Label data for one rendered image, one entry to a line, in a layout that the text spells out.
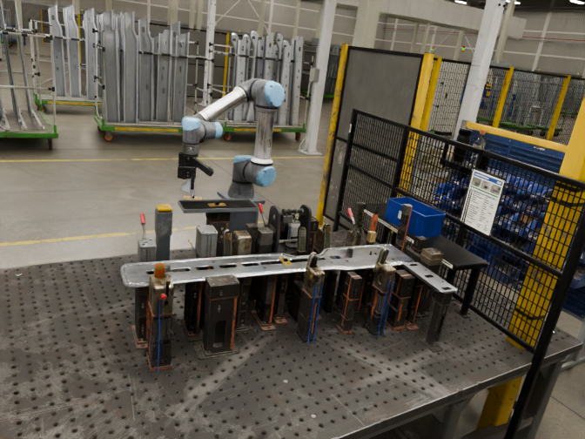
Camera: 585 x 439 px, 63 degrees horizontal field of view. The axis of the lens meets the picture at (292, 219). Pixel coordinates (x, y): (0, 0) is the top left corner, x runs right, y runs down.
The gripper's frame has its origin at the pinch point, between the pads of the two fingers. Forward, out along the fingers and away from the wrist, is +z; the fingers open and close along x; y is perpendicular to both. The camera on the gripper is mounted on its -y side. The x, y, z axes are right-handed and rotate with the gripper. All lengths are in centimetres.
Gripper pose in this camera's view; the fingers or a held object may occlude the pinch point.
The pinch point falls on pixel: (192, 194)
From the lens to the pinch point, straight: 231.0
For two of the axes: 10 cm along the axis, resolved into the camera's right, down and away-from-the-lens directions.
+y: -9.8, -0.6, -1.8
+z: -1.2, 9.3, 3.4
